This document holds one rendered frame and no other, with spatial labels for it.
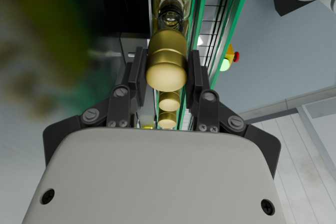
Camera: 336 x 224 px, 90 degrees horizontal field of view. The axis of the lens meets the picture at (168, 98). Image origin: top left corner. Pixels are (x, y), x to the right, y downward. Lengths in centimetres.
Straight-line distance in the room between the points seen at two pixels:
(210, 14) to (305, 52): 73
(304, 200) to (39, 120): 272
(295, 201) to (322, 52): 196
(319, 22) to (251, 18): 30
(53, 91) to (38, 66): 3
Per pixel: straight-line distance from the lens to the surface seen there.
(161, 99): 25
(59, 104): 22
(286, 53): 108
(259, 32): 93
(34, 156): 20
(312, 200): 276
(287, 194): 277
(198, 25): 40
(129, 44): 54
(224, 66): 63
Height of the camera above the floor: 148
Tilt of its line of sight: 38 degrees down
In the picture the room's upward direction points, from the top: 177 degrees counter-clockwise
